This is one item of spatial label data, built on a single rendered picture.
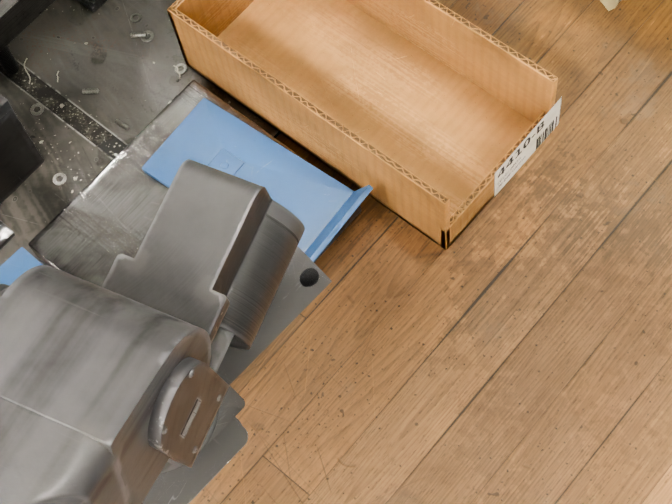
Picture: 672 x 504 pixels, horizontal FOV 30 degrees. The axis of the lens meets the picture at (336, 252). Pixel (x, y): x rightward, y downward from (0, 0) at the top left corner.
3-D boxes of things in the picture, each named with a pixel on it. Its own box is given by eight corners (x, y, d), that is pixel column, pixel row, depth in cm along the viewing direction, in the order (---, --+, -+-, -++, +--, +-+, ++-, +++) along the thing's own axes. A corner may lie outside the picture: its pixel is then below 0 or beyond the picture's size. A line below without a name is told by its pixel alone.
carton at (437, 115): (446, 256, 87) (445, 204, 80) (188, 70, 95) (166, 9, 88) (558, 129, 90) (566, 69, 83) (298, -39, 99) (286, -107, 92)
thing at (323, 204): (314, 284, 84) (309, 265, 81) (142, 170, 89) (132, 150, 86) (375, 206, 86) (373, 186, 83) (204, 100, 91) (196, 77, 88)
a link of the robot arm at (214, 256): (170, 190, 59) (87, 79, 48) (335, 254, 57) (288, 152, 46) (59, 415, 57) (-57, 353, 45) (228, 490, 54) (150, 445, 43)
